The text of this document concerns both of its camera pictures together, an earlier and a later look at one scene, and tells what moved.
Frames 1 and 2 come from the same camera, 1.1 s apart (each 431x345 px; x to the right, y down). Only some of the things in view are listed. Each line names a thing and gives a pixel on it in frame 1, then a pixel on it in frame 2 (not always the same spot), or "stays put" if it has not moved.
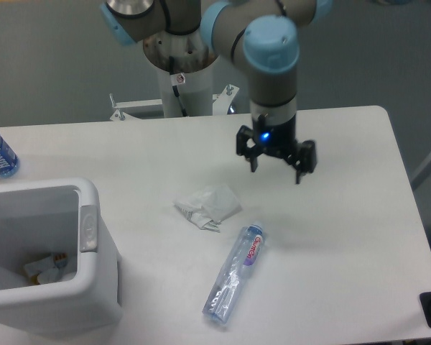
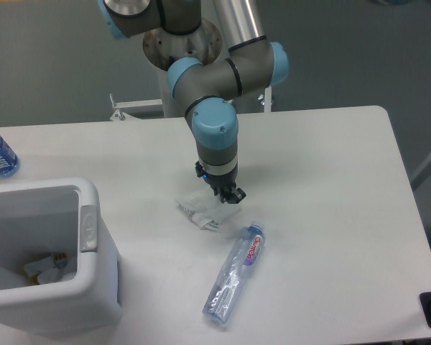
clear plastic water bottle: [235, 274] stays put
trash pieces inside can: [47, 270] stays put
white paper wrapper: [209, 206] stays put
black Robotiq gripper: [281, 137] -> [220, 184]
